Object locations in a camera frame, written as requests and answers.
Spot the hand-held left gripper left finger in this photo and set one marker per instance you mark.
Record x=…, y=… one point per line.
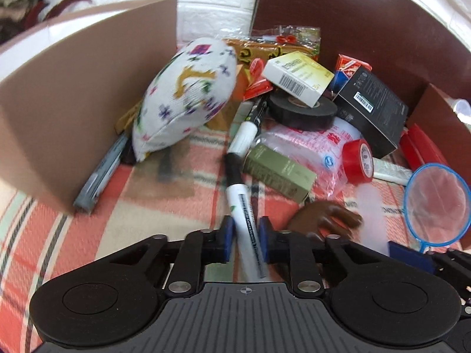
x=228, y=233

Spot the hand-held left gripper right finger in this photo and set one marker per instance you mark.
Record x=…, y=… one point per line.
x=265, y=237

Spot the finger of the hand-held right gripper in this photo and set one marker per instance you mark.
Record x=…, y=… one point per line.
x=408, y=257

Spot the white marker black cap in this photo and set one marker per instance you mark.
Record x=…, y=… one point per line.
x=244, y=209
x=243, y=138

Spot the brown cardboard box white inside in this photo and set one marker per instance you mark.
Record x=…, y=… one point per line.
x=73, y=99

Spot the brown toy hand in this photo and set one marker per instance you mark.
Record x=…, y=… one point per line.
x=312, y=217

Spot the blue rimmed small net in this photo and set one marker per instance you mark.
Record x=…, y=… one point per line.
x=434, y=209

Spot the olive green box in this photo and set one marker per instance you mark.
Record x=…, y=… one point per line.
x=279, y=172

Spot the plaid blanket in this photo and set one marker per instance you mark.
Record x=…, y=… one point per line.
x=147, y=209

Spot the white ribbed stick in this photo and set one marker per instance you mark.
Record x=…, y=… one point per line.
x=390, y=171

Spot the clear plastic bag red print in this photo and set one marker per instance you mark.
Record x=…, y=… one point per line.
x=323, y=143

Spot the red tape roll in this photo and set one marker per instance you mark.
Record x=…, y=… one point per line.
x=353, y=161

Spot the red plastic case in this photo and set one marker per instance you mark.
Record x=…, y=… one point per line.
x=423, y=147

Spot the brown paper packet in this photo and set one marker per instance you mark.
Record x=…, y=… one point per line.
x=224, y=116

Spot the black tape roll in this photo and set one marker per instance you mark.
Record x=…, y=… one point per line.
x=279, y=112

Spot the grey utility knife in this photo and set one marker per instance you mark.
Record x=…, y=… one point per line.
x=95, y=180

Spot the small brown cardboard box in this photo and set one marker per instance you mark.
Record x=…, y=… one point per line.
x=438, y=117

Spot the black rectangular box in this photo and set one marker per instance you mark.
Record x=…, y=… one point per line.
x=375, y=117

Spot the white printed fabric pouch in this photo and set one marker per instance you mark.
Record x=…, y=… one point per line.
x=184, y=92

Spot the small red packet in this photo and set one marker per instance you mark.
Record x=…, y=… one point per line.
x=257, y=86

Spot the white yellow box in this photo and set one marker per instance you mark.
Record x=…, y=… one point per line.
x=298, y=70

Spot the red card box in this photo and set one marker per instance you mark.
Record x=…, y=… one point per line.
x=349, y=66

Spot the clear packet red pieces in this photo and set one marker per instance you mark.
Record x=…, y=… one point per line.
x=294, y=36

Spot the red black feathers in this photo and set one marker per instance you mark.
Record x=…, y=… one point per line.
x=70, y=0

